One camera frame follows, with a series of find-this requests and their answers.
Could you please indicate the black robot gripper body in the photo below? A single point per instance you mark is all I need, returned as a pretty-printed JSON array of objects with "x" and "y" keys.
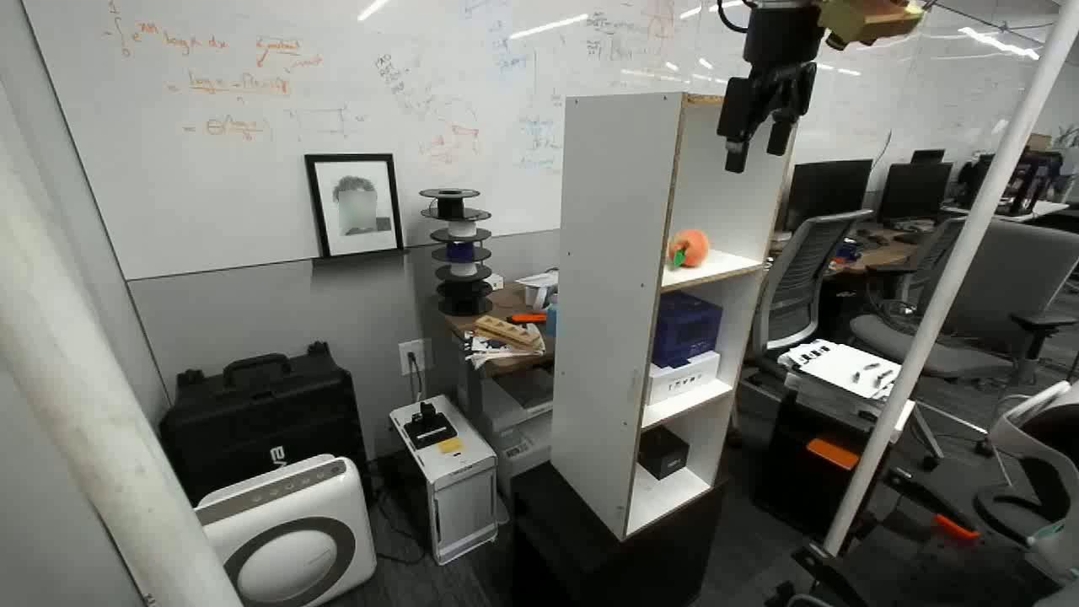
[{"x": 780, "y": 56}]

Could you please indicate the peach plushie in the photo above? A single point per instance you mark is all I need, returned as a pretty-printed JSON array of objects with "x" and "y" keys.
[{"x": 692, "y": 249}]

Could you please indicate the blue box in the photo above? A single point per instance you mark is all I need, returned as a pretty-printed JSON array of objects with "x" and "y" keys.
[{"x": 684, "y": 330}]

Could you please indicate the white flat box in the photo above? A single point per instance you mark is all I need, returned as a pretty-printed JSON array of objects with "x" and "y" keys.
[{"x": 681, "y": 376}]

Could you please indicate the cluttered side table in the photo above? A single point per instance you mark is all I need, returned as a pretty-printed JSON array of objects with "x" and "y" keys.
[{"x": 506, "y": 337}]

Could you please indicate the black computer monitor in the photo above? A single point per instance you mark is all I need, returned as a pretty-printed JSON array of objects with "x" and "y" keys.
[
  {"x": 913, "y": 189},
  {"x": 826, "y": 189}
]

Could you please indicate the white computer tower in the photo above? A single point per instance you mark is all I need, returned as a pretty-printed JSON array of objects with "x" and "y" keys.
[{"x": 447, "y": 488}]

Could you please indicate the black framed portrait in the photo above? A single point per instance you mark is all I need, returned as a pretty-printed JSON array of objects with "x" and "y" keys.
[{"x": 356, "y": 206}]

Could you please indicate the thin white diagonal pole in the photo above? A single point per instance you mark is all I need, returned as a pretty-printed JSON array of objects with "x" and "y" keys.
[{"x": 956, "y": 268}]

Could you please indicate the yellow wrist mount block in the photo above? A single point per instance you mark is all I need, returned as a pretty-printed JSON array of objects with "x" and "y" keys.
[{"x": 869, "y": 18}]

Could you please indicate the orange and black tool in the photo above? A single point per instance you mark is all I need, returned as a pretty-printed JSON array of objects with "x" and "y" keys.
[{"x": 896, "y": 493}]

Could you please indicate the whiteboard with writing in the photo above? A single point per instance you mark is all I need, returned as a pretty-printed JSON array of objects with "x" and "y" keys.
[{"x": 279, "y": 101}]

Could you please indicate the stack of filament spools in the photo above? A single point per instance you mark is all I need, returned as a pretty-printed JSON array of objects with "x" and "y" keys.
[{"x": 458, "y": 251}]

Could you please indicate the black stand under shelf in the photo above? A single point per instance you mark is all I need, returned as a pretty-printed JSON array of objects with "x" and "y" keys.
[{"x": 601, "y": 559}]

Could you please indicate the white round air purifier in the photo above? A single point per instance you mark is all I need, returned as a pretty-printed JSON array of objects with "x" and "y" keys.
[{"x": 291, "y": 535}]

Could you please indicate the white wall outlet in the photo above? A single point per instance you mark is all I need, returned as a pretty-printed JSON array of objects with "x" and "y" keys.
[{"x": 412, "y": 355}]

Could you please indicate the white and black chair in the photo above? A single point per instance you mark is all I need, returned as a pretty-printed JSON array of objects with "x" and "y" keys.
[{"x": 1039, "y": 472}]

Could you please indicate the small black box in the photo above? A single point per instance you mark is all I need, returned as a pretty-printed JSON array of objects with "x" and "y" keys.
[{"x": 662, "y": 449}]

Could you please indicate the thick white pole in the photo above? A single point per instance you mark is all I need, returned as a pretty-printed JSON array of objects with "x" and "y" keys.
[{"x": 84, "y": 394}]

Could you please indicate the white panel with holes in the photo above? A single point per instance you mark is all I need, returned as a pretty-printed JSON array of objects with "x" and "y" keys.
[{"x": 839, "y": 370}]

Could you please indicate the white wooden shelf unit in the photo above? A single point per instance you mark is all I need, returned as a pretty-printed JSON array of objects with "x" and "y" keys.
[{"x": 611, "y": 304}]

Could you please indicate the black hard carrying case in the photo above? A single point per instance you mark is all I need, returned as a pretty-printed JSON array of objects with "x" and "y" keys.
[{"x": 261, "y": 418}]

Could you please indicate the grey upholstered office chair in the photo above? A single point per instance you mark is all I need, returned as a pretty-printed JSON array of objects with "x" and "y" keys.
[{"x": 989, "y": 290}]

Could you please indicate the black device on tower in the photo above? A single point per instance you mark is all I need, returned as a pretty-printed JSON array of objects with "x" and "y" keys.
[{"x": 430, "y": 426}]

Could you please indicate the grey mesh office chair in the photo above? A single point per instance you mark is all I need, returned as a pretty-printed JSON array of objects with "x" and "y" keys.
[{"x": 803, "y": 281}]

